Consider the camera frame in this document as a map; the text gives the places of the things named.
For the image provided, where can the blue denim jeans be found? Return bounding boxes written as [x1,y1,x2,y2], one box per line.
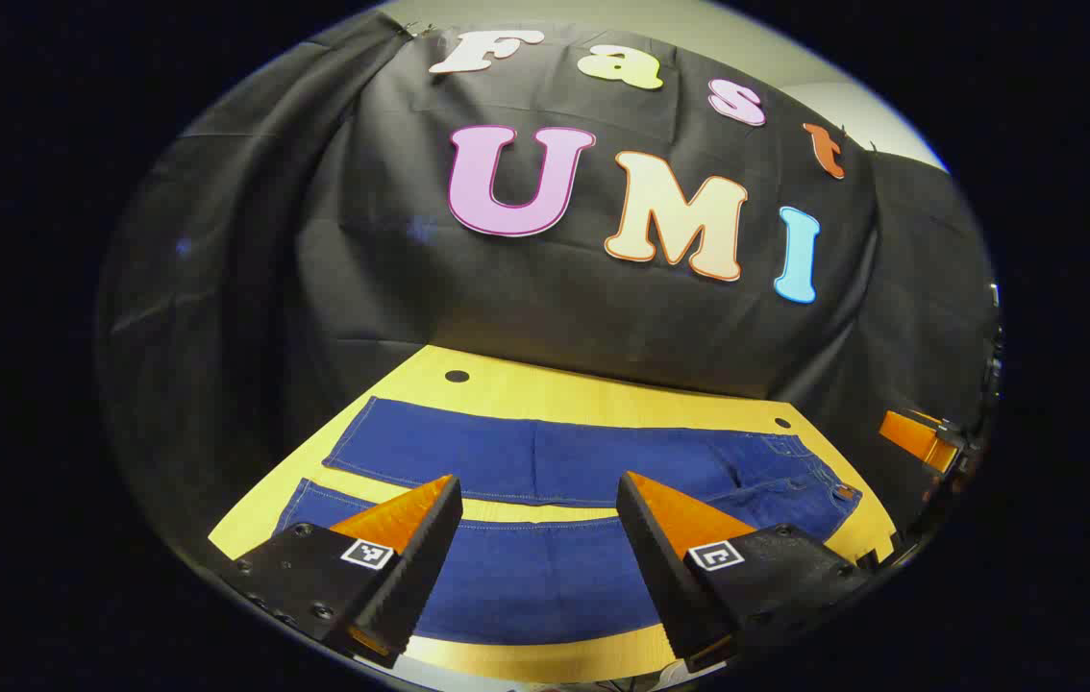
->
[273,396,863,647]

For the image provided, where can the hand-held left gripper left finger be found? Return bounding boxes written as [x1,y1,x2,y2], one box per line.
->
[218,474,464,671]

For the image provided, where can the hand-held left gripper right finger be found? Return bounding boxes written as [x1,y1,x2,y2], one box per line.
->
[615,471,879,675]

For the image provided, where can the black backdrop cloth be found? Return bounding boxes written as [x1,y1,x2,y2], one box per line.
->
[93,10,1003,578]

